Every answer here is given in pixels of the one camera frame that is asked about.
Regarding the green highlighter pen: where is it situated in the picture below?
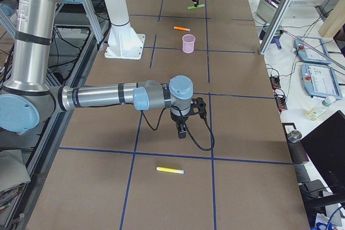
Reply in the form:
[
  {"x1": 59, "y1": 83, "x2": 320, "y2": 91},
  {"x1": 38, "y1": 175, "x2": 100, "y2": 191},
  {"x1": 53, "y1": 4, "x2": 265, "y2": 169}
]
[{"x1": 187, "y1": 4, "x2": 205, "y2": 10}]

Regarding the orange highlighter pen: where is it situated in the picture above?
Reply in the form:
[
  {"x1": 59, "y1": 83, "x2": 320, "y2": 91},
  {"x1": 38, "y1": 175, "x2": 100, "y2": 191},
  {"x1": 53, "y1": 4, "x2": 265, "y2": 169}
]
[{"x1": 173, "y1": 26, "x2": 191, "y2": 32}]

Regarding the pink mesh pen holder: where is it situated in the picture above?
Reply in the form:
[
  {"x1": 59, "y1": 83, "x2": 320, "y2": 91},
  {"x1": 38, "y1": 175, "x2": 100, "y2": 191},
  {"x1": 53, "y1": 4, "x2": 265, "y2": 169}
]
[{"x1": 182, "y1": 34, "x2": 196, "y2": 54}]

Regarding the silver toaster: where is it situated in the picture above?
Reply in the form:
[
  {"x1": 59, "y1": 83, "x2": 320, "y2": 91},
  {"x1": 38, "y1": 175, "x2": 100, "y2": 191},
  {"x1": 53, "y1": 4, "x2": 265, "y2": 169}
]
[{"x1": 257, "y1": 0, "x2": 282, "y2": 22}]

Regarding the blue pot with lid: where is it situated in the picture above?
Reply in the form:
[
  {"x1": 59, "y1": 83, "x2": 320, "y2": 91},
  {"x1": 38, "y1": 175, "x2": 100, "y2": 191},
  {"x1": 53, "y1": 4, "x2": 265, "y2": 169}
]
[{"x1": 260, "y1": 23, "x2": 284, "y2": 50}]

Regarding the orange black power strip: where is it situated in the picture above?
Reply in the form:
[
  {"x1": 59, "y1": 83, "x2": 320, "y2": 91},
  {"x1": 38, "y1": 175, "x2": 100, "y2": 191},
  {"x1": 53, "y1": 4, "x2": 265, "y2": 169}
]
[{"x1": 270, "y1": 75, "x2": 287, "y2": 113}]

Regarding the steel cup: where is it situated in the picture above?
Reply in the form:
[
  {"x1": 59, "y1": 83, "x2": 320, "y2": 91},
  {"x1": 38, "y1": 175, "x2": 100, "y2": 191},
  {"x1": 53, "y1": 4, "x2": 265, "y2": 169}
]
[{"x1": 287, "y1": 129, "x2": 302, "y2": 143}]

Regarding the upper teach pendant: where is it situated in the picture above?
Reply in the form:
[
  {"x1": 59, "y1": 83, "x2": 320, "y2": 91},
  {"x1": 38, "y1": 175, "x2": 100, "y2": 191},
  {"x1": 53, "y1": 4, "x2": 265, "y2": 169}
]
[{"x1": 294, "y1": 36, "x2": 331, "y2": 65}]

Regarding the teach pendant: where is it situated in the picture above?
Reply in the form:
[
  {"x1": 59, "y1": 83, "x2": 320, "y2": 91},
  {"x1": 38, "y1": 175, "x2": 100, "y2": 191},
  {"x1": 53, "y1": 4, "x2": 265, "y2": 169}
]
[
  {"x1": 294, "y1": 36, "x2": 331, "y2": 65},
  {"x1": 301, "y1": 63, "x2": 343, "y2": 100}
]

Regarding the clear bottle yellow liquid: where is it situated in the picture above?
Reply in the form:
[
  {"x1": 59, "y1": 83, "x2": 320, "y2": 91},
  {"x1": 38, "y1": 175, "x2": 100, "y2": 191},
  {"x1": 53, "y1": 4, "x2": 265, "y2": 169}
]
[{"x1": 306, "y1": 95, "x2": 336, "y2": 121}]

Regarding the lower teach pendant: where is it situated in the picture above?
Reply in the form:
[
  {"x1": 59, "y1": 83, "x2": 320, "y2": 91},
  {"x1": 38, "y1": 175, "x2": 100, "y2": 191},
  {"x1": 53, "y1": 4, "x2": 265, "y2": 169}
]
[{"x1": 301, "y1": 63, "x2": 343, "y2": 100}]

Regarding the black monitor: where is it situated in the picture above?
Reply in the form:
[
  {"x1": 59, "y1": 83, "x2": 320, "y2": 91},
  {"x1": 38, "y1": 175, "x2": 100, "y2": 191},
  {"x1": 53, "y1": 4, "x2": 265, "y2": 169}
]
[{"x1": 301, "y1": 110, "x2": 344, "y2": 194}]

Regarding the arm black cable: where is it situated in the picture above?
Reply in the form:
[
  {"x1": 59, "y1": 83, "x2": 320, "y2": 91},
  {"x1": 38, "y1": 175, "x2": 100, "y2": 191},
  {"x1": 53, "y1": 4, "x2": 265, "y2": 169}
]
[{"x1": 140, "y1": 108, "x2": 215, "y2": 151}]

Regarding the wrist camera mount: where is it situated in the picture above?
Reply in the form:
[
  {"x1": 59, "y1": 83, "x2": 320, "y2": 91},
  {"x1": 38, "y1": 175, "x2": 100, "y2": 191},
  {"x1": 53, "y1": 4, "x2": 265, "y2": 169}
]
[{"x1": 190, "y1": 97, "x2": 207, "y2": 120}]

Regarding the aluminium frame post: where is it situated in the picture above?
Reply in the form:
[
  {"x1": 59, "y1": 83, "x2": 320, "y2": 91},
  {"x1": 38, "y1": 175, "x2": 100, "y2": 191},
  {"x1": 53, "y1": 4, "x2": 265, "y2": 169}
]
[{"x1": 259, "y1": 0, "x2": 292, "y2": 55}]

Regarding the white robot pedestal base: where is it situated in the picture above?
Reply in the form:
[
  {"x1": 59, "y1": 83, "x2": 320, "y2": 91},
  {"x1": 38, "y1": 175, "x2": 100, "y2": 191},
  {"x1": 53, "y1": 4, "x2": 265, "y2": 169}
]
[{"x1": 104, "y1": 0, "x2": 146, "y2": 60}]

